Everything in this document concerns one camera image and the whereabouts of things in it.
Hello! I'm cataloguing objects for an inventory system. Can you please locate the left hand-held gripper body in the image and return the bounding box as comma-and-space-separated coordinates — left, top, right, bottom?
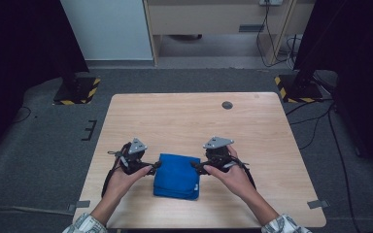
119, 138, 152, 176

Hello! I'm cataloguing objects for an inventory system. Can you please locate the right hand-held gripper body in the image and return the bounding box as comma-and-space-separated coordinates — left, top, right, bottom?
202, 136, 237, 169

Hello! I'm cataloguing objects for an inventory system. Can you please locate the blue towel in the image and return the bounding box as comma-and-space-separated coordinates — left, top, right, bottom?
153, 152, 202, 201

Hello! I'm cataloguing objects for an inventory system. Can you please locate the person's left hand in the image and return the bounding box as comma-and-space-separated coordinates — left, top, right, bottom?
105, 164, 153, 208

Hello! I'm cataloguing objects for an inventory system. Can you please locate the person's right hand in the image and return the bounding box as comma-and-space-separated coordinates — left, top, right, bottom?
203, 144, 256, 202

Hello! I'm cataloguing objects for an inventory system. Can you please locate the grey tape piece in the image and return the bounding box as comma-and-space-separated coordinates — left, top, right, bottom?
67, 200, 91, 213
306, 199, 331, 210

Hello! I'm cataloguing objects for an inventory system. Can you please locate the black stand with striped base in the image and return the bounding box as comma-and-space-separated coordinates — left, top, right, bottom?
274, 64, 324, 104
52, 64, 101, 106

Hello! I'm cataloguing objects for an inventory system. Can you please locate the white cabinet panel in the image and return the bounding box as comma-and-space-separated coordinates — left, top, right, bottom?
60, 0, 153, 61

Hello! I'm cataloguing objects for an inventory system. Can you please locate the light wooden desk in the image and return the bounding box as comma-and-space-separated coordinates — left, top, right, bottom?
142, 0, 315, 66

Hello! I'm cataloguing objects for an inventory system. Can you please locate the black curtain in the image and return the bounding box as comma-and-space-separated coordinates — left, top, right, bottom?
292, 0, 373, 178
0, 0, 90, 164

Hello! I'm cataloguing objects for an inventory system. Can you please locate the white power strip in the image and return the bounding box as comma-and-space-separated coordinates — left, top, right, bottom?
259, 0, 284, 7

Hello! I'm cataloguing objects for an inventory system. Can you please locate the left hand-held gripper black cable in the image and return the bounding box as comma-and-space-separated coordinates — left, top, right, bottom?
101, 144, 132, 198

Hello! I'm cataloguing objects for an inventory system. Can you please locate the hand-held gripper black cable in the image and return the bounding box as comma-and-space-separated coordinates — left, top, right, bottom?
229, 157, 257, 191
101, 144, 132, 198

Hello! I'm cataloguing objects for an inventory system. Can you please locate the right hand-held gripper black cable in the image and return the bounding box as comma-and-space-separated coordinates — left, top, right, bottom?
229, 157, 257, 191

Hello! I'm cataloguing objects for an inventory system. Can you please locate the thin black floor cable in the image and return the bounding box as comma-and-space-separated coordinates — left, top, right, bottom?
11, 106, 32, 124

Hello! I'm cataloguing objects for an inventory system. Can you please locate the black power strip cable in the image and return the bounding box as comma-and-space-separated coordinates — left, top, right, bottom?
255, 3, 295, 69

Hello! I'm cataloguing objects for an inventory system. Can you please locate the grey floor cable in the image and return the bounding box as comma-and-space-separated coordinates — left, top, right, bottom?
0, 205, 76, 216

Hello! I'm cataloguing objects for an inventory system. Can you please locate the long black floor cable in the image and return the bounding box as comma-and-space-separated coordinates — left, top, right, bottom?
326, 106, 363, 233

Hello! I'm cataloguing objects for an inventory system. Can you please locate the grey drawer handle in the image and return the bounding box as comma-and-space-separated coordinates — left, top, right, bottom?
238, 24, 265, 33

